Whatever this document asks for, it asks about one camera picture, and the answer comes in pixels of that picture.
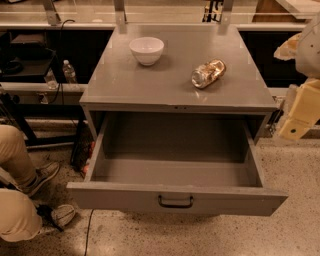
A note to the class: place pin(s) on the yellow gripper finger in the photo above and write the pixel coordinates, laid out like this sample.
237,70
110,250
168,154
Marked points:
292,129

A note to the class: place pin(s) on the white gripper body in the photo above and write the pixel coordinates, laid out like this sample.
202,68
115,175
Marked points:
310,53

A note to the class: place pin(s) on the grey top drawer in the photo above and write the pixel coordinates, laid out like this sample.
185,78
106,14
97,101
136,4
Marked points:
139,156

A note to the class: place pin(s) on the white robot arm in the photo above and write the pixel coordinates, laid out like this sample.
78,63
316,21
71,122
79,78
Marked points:
304,48

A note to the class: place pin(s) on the grey metal cabinet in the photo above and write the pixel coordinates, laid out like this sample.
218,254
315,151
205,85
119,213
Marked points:
119,83

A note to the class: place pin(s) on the white ceramic bowl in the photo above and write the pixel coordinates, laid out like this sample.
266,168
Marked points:
146,50

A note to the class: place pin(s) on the clear water bottle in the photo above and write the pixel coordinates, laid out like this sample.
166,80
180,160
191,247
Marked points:
70,74
51,80

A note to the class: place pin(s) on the grey sneaker lower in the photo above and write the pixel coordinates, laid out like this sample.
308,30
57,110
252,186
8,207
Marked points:
55,219

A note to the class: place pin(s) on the grey sneaker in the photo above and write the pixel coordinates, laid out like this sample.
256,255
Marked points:
43,175
55,219

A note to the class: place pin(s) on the grey sneaker upper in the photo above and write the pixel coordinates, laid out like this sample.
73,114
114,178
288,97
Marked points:
43,175

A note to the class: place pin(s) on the black side table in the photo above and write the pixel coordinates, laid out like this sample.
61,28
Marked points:
26,58

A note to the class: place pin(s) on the person leg beige trousers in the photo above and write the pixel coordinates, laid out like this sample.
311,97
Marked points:
14,157

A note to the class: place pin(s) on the black drawer handle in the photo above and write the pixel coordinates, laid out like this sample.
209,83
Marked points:
175,203

